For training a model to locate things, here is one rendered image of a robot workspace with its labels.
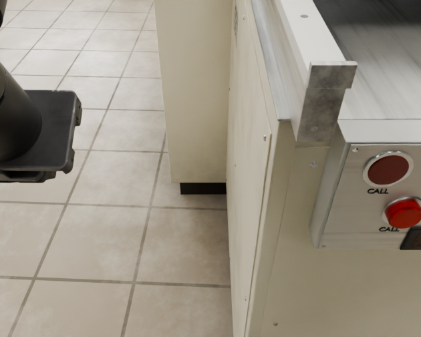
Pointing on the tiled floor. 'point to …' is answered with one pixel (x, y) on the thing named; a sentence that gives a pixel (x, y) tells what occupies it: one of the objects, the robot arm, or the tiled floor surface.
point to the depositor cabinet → (196, 89)
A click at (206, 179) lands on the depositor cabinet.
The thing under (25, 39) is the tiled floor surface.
